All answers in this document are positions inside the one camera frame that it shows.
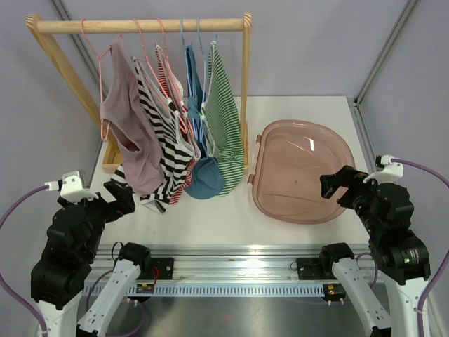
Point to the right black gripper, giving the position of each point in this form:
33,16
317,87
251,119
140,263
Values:
330,183

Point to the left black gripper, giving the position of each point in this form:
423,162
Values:
123,204

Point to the black white striped tank top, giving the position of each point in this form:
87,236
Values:
177,157

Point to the mauve tank top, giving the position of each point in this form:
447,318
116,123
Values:
127,120

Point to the blue tank top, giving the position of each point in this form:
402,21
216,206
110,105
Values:
208,182

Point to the pink hanger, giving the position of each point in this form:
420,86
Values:
165,38
144,45
104,125

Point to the red white striped tank top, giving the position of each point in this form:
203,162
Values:
189,179

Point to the blue hanger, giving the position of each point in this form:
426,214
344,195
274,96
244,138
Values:
195,94
204,132

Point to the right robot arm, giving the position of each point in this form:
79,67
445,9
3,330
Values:
385,210

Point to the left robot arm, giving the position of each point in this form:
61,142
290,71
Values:
73,238

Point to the green white striped tank top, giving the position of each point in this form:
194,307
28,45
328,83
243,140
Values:
222,118

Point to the pink plastic basin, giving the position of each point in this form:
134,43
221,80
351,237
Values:
292,157

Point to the wooden clothes rack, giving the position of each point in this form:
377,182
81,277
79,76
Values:
43,32

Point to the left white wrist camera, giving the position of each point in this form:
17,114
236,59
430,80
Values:
72,187

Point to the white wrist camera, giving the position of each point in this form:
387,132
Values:
387,171
72,187

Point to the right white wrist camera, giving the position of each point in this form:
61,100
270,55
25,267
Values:
387,171

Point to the aluminium mounting rail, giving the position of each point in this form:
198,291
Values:
209,265

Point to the white slotted cable duct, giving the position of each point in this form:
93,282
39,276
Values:
231,290

